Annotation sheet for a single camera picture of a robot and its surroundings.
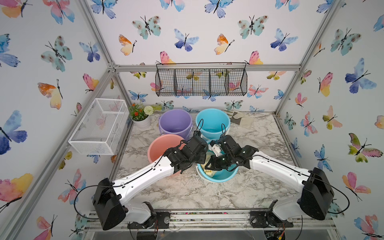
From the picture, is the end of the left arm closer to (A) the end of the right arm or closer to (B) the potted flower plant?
(A) the end of the right arm

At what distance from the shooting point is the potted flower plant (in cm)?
101

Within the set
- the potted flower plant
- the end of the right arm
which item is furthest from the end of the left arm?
the potted flower plant
